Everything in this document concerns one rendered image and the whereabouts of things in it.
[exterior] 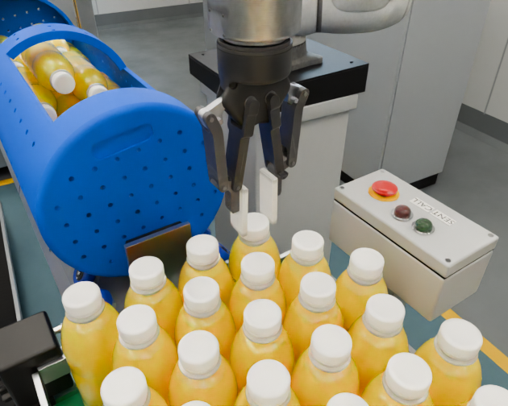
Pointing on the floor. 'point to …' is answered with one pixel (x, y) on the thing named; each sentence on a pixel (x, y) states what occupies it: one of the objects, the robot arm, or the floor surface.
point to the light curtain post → (85, 16)
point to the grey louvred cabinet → (406, 88)
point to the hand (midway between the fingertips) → (254, 203)
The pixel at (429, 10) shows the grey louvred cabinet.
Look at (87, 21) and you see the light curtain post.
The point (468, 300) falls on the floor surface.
